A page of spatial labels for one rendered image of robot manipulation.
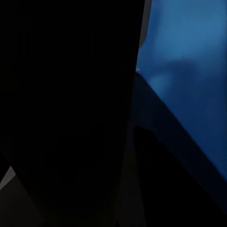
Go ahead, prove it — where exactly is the monitor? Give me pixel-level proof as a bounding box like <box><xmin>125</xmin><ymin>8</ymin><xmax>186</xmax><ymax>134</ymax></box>
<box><xmin>0</xmin><ymin>0</ymin><xmax>152</xmax><ymax>227</ymax></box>

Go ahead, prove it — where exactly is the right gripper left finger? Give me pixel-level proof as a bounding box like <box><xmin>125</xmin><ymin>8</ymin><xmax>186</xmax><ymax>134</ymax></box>
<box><xmin>0</xmin><ymin>149</ymin><xmax>10</xmax><ymax>182</ymax></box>

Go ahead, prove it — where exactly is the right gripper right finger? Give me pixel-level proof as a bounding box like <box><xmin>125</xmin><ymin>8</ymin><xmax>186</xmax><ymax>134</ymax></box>
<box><xmin>134</xmin><ymin>126</ymin><xmax>227</xmax><ymax>227</ymax></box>

